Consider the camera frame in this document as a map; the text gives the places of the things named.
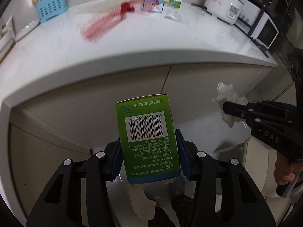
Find white floral rice cooker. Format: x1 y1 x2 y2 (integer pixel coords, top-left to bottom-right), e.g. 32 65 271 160
204 0 244 25

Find white microwave oven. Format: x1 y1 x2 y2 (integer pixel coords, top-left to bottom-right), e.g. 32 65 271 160
235 0 279 49

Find blue white milk carton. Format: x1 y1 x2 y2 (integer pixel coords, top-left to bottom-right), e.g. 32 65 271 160
142 0 164 13

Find white tissue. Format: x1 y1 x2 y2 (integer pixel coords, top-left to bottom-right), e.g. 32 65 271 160
212 82 249 128

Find blue utensil holder basket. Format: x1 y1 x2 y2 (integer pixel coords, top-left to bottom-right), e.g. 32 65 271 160
36 0 68 24

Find stacked white plates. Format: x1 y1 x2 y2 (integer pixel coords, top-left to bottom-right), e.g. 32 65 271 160
0 16 40 60

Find green medicine box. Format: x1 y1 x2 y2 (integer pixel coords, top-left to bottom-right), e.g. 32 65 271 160
116 94 181 185

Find red mesh net bag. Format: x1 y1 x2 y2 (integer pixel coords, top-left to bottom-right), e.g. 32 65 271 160
80 0 160 44

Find white pill bottle green label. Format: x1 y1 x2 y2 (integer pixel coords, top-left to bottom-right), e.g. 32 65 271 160
168 0 182 9

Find clear zip plastic bag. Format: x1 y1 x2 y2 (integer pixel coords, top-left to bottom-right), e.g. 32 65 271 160
164 11 189 25

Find person right hand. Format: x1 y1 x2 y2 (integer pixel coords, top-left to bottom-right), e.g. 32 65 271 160
274 152 303 185

